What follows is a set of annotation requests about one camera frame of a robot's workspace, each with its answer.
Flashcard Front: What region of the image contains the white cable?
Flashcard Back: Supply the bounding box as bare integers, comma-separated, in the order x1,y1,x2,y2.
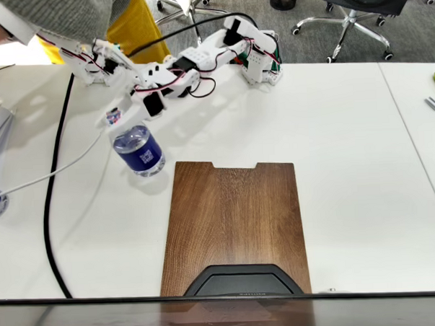
0,131,107,202

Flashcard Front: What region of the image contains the chrome base office chair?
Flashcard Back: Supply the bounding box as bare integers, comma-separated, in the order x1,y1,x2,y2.
155,0,234,47

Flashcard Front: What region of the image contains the black monitor stand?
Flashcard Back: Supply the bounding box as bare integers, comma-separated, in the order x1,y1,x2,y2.
181,260,306,301

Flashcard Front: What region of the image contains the black monitor screen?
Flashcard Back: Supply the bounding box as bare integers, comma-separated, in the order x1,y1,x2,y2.
0,279,435,326

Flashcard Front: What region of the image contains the black camera cable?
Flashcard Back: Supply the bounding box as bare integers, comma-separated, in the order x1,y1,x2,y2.
124,11,263,58

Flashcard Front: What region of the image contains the brown wooden board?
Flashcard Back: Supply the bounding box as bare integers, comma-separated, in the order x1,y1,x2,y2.
154,155,313,301

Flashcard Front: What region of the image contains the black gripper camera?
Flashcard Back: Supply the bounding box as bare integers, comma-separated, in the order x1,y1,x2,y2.
91,36,126,68

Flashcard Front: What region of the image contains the thick black cable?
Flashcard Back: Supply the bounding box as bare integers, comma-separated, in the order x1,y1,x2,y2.
35,72,86,301

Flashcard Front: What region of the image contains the yellow skirt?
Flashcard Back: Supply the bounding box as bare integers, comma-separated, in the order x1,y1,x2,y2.
36,0,171,69

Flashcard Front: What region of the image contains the white leader arm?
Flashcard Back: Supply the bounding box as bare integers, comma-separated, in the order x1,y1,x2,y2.
34,29,128,89

